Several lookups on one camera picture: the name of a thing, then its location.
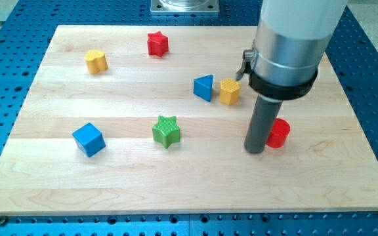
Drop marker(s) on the red cylinder block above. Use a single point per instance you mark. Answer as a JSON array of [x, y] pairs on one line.
[[278, 133]]

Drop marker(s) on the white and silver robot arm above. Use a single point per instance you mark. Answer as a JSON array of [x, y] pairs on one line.
[[290, 41]]

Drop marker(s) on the yellow hexagon block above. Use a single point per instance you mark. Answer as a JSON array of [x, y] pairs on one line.
[[229, 91]]

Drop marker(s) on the green star block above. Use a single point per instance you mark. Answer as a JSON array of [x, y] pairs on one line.
[[166, 131]]

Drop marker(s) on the blue triangle block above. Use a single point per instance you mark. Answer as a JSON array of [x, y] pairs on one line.
[[203, 87]]

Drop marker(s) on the wooden board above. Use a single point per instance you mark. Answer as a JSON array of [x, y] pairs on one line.
[[326, 163]]

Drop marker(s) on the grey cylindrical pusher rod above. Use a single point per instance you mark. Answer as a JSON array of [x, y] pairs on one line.
[[262, 120]]

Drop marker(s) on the red star block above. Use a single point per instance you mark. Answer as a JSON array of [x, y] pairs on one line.
[[157, 44]]

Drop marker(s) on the blue cube block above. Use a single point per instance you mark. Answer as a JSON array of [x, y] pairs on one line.
[[89, 139]]

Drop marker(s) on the yellow heart block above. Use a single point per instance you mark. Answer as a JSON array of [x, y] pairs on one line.
[[96, 61]]

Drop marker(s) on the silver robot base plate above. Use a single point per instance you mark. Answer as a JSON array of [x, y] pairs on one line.
[[184, 6]]

